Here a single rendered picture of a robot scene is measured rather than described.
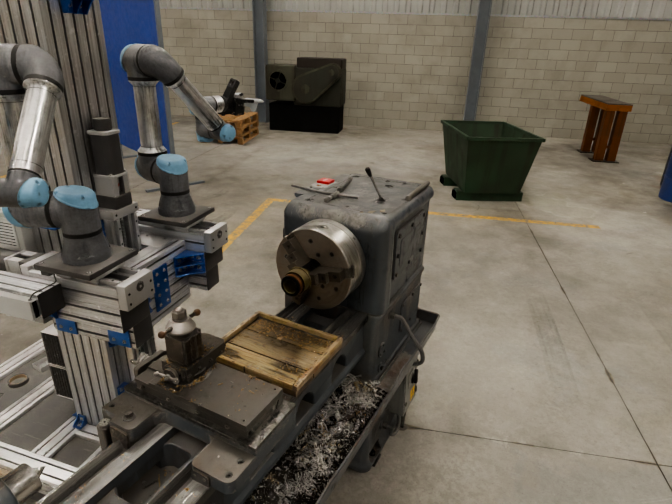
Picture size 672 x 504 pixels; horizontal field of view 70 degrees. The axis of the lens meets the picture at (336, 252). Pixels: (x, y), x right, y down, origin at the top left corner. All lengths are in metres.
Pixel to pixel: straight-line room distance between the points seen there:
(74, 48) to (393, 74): 10.08
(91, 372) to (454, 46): 10.37
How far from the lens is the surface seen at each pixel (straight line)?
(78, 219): 1.69
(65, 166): 1.91
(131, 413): 1.45
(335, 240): 1.65
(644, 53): 12.37
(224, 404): 1.34
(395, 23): 11.61
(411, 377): 2.41
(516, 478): 2.61
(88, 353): 2.27
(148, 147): 2.15
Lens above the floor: 1.84
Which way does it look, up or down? 24 degrees down
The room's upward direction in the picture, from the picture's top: 2 degrees clockwise
